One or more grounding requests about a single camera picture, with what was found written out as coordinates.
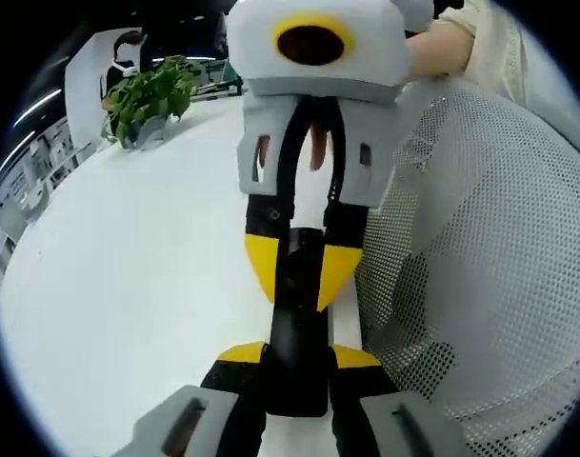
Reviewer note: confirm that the green potted plant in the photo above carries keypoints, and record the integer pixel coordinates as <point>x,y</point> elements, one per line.
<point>146,100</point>

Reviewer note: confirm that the black remote control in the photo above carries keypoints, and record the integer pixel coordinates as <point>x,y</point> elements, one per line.
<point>296,343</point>

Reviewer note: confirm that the white mesh office chair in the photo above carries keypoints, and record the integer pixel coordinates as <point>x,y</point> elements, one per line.
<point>485,262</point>

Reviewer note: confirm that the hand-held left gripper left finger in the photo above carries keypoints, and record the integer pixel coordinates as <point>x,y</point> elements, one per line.
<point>208,419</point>

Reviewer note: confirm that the grey plant pot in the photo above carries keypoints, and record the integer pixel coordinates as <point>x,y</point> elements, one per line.
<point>149,131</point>

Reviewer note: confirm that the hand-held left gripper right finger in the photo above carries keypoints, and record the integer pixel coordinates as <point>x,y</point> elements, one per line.
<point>389,428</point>

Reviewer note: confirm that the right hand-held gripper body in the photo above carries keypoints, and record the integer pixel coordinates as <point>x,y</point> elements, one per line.
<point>251,57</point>

